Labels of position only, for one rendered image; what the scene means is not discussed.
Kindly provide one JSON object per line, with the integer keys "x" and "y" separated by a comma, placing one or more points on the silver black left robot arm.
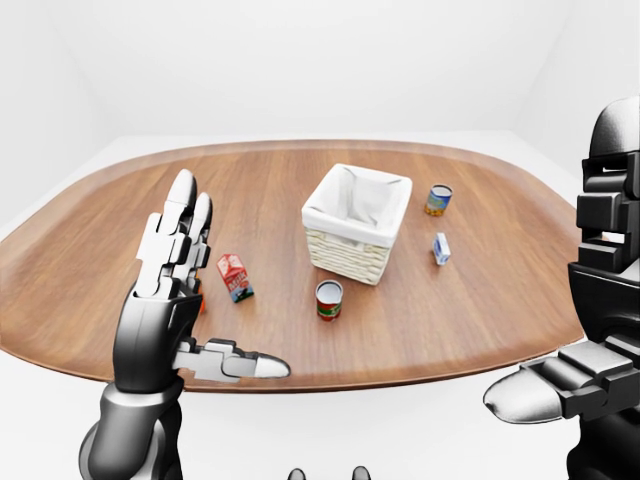
{"x": 131, "y": 440}

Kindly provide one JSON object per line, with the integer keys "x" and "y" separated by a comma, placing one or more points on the red white milk carton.
{"x": 236, "y": 278}

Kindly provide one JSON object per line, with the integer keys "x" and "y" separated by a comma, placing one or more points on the small dark rounded shape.
{"x": 297, "y": 474}
{"x": 360, "y": 473}

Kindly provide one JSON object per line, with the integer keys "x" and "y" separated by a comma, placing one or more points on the red green labelled tin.
{"x": 329, "y": 301}

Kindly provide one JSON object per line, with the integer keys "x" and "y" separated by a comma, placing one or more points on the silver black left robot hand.
{"x": 150, "y": 320}

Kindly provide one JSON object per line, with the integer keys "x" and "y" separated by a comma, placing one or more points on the small orange item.
{"x": 201, "y": 302}

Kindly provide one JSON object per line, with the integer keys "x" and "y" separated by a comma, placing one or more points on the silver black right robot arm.
{"x": 605, "y": 450}

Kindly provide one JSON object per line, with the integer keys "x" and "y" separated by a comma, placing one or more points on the white lined wicker basket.
{"x": 357, "y": 220}

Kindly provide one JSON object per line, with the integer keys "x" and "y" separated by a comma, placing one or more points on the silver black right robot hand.
{"x": 600, "y": 250}

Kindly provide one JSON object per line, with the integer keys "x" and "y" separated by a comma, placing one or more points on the blue yellow labelled tin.
{"x": 438, "y": 200}

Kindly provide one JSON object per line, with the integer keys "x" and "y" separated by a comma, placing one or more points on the small blue white box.
{"x": 441, "y": 249}

